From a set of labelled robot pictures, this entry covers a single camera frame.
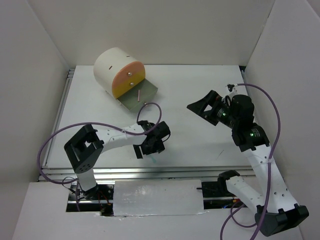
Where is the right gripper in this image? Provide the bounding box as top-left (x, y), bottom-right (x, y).
top-left (186, 89), bottom-right (239, 128)

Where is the teal razor stick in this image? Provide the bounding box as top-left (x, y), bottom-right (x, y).
top-left (150, 155), bottom-right (157, 164)

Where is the grey bottom drawer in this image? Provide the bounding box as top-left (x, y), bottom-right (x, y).
top-left (117, 79), bottom-right (158, 112)

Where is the pink razor stick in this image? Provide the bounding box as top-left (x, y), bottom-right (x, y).
top-left (137, 89), bottom-right (141, 102)

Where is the pink top drawer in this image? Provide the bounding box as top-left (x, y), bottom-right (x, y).
top-left (112, 61), bottom-right (146, 88)

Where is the yellow drawer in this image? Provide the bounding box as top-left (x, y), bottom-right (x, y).
top-left (111, 71), bottom-right (146, 99)

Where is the white round drawer cabinet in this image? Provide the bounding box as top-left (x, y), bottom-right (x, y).
top-left (93, 47), bottom-right (136, 95)

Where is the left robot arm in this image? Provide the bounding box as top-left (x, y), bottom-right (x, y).
top-left (64, 120), bottom-right (171, 200)

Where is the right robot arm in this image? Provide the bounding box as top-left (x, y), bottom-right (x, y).
top-left (187, 90), bottom-right (309, 237)

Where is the white foil sheet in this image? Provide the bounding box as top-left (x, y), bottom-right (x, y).
top-left (113, 179), bottom-right (205, 217)

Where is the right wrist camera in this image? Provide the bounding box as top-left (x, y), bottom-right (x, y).
top-left (226, 84), bottom-right (237, 94)

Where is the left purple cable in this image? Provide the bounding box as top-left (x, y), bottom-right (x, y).
top-left (37, 101), bottom-right (163, 213)

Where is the purple cable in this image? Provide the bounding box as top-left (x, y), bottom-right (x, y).
top-left (37, 101), bottom-right (163, 213)
top-left (219, 83), bottom-right (281, 240)

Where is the aluminium rail frame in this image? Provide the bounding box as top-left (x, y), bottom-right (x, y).
top-left (40, 65), bottom-right (254, 181)

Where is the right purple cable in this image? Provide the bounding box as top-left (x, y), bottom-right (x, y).
top-left (219, 83), bottom-right (281, 240)

